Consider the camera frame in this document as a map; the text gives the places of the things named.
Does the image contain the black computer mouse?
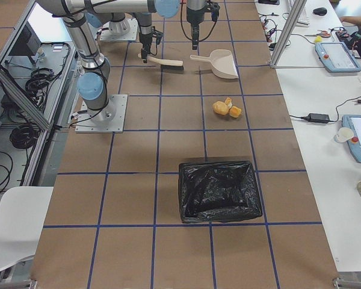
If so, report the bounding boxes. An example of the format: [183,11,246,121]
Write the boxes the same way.
[312,7,327,16]

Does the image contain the small orange peel piece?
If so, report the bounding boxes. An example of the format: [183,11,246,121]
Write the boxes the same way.
[229,105,242,118]

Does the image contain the orange handled scissors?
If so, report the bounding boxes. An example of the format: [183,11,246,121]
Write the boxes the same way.
[304,30,331,38]

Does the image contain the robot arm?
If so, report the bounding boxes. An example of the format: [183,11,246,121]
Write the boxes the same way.
[180,0,220,50]
[38,1,179,124]

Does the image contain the beige hand brush black bristles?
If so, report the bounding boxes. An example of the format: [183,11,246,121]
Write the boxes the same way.
[145,55,184,71]

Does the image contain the orange peel piece white pith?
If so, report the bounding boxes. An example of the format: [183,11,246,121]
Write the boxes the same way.
[224,97,232,108]

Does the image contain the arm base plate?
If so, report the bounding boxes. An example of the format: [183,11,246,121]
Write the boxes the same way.
[99,18,138,42]
[75,95,128,133]

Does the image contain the beige plastic dustpan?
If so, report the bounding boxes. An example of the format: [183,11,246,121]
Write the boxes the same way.
[190,49,239,79]

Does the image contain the yellow small object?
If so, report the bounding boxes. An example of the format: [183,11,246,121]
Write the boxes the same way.
[313,36,322,43]

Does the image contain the white paper cup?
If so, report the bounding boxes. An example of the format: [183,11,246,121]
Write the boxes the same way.
[333,127,354,143]

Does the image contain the black power adapter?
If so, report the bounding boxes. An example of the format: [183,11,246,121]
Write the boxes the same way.
[306,113,330,123]

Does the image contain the white plastic chair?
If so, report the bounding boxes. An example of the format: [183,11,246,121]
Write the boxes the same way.
[0,186,54,272]

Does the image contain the teach pendant far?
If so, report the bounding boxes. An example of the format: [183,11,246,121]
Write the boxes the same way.
[315,42,361,73]

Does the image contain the black bag lined bin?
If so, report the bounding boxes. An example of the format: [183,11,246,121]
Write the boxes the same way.
[178,161,263,223]

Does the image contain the aluminium frame post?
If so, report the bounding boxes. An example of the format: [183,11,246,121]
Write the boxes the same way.
[270,0,306,69]

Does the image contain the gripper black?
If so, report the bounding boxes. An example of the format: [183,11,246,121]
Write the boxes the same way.
[137,13,163,63]
[187,8,205,50]

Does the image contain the large orange peel piece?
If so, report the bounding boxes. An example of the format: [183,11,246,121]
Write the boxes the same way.
[212,101,230,116]

